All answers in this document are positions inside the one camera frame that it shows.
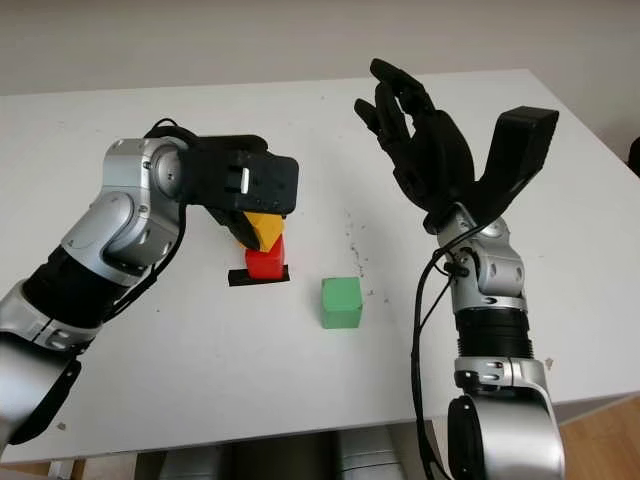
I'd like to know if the black tape strip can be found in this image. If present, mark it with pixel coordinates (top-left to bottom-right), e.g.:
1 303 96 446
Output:
228 267 292 289

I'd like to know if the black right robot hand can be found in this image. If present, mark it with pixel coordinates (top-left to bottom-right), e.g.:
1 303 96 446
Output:
353 58 476 234

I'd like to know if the red wooden block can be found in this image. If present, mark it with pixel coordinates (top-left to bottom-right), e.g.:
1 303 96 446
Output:
244 234 289 281

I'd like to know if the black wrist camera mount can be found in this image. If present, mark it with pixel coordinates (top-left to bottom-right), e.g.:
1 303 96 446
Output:
449 106 560 231
178 147 301 215

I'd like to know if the white table frame beam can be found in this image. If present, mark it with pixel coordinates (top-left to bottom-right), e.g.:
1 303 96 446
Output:
430 417 451 480

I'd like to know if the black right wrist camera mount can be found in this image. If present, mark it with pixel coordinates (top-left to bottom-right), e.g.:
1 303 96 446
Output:
449 106 560 231

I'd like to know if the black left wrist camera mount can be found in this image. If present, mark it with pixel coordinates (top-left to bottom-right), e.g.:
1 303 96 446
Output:
178 147 301 215

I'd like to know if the dark robot waist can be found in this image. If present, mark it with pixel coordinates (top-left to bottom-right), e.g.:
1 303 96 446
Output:
222 432 336 480

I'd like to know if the grey right robot leg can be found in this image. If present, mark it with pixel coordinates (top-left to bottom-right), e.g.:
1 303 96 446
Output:
334 424 416 480

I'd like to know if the yellow wooden block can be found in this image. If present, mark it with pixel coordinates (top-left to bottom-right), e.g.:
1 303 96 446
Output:
243 212 286 254

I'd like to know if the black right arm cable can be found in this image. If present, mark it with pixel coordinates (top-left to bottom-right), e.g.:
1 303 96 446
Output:
410 224 481 480

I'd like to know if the grey robot leg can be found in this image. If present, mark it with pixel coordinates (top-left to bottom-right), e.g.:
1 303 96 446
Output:
159 444 224 480
334 424 416 480

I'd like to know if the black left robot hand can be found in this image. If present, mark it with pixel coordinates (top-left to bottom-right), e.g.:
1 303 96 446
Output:
187 133 272 251

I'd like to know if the green wooden block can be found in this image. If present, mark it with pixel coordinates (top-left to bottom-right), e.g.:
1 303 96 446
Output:
320 277 364 331

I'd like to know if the grey left robot leg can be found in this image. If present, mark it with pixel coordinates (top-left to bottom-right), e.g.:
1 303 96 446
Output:
159 444 224 480

